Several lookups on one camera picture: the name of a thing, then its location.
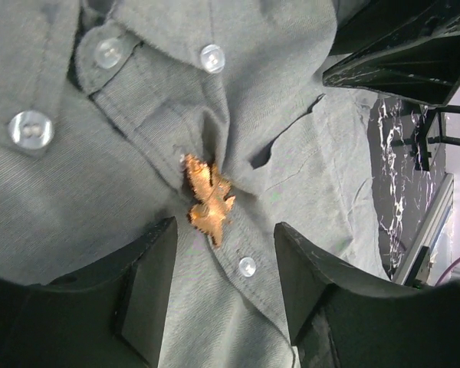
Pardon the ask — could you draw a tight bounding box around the far black brooch stand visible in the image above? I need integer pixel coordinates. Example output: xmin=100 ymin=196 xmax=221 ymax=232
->
xmin=388 ymin=105 xmax=460 ymax=172

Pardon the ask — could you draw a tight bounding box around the grey button shirt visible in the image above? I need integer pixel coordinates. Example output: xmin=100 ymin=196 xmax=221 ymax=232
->
xmin=0 ymin=1 xmax=385 ymax=367

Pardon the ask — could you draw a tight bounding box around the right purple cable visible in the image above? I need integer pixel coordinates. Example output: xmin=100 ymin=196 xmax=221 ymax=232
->
xmin=433 ymin=249 xmax=460 ymax=288

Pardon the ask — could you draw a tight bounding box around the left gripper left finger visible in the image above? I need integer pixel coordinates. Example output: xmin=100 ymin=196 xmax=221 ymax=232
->
xmin=0 ymin=218 xmax=177 ymax=367

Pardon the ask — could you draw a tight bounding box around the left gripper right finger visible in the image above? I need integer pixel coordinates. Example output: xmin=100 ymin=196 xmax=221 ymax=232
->
xmin=274 ymin=222 xmax=460 ymax=368

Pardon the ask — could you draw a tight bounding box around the orange flower brooch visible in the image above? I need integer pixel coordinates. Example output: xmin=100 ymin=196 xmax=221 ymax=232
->
xmin=185 ymin=154 xmax=235 ymax=248

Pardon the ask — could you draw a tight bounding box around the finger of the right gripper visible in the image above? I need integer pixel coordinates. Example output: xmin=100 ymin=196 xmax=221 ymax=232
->
xmin=323 ymin=0 xmax=460 ymax=107

